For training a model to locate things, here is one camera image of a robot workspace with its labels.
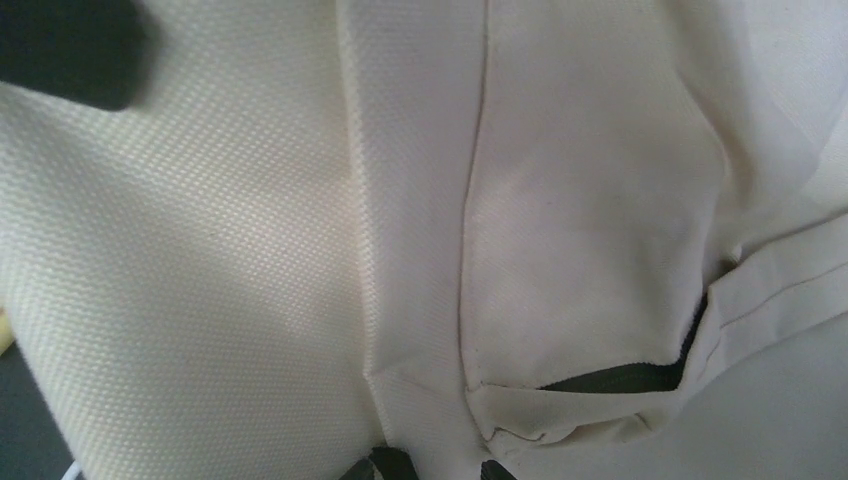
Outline cream canvas backpack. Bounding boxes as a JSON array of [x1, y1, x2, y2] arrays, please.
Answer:
[[1, 1, 847, 479]]

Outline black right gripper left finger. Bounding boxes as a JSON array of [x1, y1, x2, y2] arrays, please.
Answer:
[[340, 446, 419, 480]]

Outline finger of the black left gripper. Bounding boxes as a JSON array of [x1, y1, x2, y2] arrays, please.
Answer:
[[1, 0, 149, 112]]

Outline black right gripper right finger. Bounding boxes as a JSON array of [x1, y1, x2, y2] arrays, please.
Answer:
[[480, 460, 517, 480]]

